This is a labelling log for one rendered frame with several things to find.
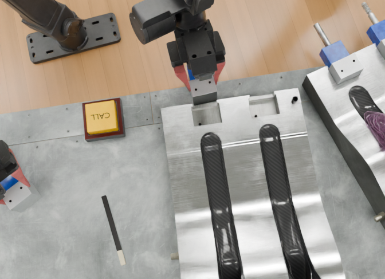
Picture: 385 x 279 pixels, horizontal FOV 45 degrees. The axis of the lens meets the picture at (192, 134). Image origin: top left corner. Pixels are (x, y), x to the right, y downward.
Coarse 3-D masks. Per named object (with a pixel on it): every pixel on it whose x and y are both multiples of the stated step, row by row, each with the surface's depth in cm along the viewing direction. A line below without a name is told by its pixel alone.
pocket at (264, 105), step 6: (258, 96) 89; (264, 96) 89; (270, 96) 89; (276, 96) 87; (252, 102) 90; (258, 102) 90; (264, 102) 90; (270, 102) 90; (276, 102) 88; (252, 108) 90; (258, 108) 90; (264, 108) 90; (270, 108) 89; (276, 108) 89; (252, 114) 89; (258, 114) 89; (264, 114) 89; (270, 114) 89; (276, 114) 89
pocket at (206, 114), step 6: (192, 108) 89; (198, 108) 89; (204, 108) 90; (210, 108) 90; (216, 108) 90; (192, 114) 90; (198, 114) 90; (204, 114) 90; (210, 114) 90; (216, 114) 90; (198, 120) 90; (204, 120) 89; (210, 120) 89; (216, 120) 89
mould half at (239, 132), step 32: (288, 96) 87; (192, 128) 86; (224, 128) 86; (256, 128) 86; (288, 128) 86; (192, 160) 85; (256, 160) 85; (288, 160) 84; (192, 192) 84; (256, 192) 83; (192, 224) 82; (256, 224) 81; (320, 224) 80; (192, 256) 78; (256, 256) 77; (320, 256) 76
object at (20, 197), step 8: (8, 176) 91; (8, 184) 90; (16, 184) 89; (24, 184) 89; (32, 184) 93; (8, 192) 89; (16, 192) 88; (24, 192) 88; (32, 192) 89; (8, 200) 88; (16, 200) 88; (24, 200) 88; (32, 200) 91; (16, 208) 89; (24, 208) 92
